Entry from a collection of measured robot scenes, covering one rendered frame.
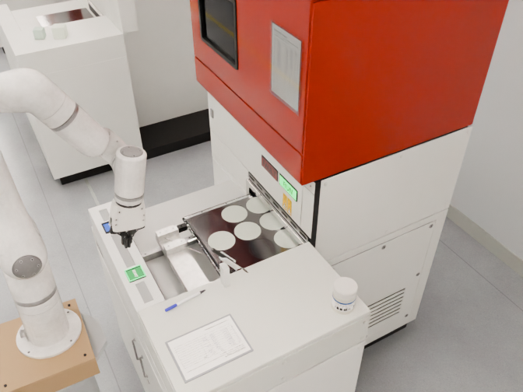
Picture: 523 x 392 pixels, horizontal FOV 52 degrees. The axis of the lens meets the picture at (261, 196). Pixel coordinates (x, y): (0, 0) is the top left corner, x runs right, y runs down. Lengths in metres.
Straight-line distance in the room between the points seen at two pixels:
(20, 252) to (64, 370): 0.42
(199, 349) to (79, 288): 1.65
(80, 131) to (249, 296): 0.72
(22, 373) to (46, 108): 0.79
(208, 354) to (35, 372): 0.50
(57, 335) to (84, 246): 1.67
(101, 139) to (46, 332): 0.62
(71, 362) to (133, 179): 0.58
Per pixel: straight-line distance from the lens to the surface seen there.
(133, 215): 1.60
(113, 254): 1.88
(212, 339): 1.59
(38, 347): 1.77
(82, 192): 3.77
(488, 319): 3.08
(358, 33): 1.51
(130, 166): 1.48
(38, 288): 1.60
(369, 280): 2.28
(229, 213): 2.06
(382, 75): 1.64
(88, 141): 1.41
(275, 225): 2.00
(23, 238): 1.46
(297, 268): 1.76
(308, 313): 1.65
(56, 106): 1.35
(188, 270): 1.89
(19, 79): 1.33
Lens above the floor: 2.26
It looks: 40 degrees down
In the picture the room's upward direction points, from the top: straight up
